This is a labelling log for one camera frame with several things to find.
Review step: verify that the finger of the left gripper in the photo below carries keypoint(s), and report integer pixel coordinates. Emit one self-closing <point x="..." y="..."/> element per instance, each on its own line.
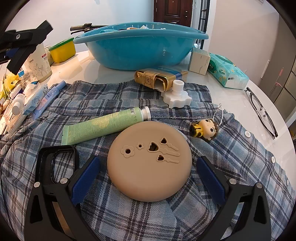
<point x="26" y="37"/>
<point x="21" y="54"/>

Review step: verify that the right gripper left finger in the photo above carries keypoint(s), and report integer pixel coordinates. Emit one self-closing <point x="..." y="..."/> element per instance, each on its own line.
<point x="53" y="211"/>

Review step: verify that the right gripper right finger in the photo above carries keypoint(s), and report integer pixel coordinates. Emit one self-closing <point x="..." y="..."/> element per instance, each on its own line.
<point x="254" y="219"/>

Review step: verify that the black phone case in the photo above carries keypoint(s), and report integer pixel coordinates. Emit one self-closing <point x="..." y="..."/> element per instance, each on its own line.
<point x="46" y="160"/>

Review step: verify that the green cream tube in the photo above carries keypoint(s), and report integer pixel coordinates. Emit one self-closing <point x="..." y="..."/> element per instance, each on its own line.
<point x="104" y="125"/>

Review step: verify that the small doll figurine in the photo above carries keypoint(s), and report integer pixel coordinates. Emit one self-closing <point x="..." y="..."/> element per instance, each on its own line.
<point x="206" y="129"/>

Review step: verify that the round beige silicone case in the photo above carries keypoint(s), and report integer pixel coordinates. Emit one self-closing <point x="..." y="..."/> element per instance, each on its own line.
<point x="149" y="161"/>

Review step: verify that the white plastic knob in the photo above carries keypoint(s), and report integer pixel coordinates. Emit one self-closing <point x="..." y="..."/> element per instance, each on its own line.
<point x="176" y="97"/>

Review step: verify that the white floral Debo cup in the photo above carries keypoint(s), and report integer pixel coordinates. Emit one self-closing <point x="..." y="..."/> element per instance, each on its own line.
<point x="37" y="63"/>

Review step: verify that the yellow plastic bag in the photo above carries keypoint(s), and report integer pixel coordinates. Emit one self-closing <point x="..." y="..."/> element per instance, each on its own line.
<point x="8" y="84"/>

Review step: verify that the yellow box green rim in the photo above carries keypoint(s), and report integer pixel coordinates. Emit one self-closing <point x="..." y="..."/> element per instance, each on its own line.
<point x="63" y="50"/>

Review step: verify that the white plastic bottle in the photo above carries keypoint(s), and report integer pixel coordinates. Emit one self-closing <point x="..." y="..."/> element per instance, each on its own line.
<point x="18" y="104"/>

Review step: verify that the light blue sachet pack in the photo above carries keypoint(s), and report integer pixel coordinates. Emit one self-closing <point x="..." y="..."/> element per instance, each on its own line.
<point x="34" y="101"/>

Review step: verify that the blue tube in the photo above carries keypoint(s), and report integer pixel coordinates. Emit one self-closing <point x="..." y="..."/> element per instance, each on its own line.
<point x="48" y="99"/>

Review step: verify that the blue plaid shirt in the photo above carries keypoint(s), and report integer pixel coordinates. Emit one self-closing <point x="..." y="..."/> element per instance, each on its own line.
<point x="107" y="211"/>

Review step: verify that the blue plastic basin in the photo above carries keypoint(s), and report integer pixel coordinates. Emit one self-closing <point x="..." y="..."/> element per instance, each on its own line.
<point x="140" y="45"/>

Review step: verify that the gold cigarette box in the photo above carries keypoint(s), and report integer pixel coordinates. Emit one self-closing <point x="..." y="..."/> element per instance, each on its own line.
<point x="160" y="78"/>

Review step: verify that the green tissue pack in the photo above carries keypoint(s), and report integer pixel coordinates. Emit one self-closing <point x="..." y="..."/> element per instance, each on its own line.
<point x="226" y="72"/>

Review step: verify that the dark red entrance door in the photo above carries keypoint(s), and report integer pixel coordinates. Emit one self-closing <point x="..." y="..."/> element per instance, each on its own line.
<point x="177" y="12"/>

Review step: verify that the white square box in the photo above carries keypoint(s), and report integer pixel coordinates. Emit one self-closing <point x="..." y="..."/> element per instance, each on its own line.
<point x="199" y="61"/>

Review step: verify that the beige refrigerator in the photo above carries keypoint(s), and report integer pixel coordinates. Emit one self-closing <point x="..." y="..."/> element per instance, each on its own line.
<point x="279" y="70"/>

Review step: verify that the black glass sliding door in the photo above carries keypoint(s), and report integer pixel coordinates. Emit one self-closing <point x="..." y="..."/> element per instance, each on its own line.
<point x="204" y="14"/>

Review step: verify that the bicycle handlebar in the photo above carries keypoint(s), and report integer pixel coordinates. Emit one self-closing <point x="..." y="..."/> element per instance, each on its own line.
<point x="84" y="28"/>

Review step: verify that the black frame eyeglasses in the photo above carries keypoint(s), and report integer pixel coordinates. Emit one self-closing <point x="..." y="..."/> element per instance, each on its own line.
<point x="261" y="113"/>

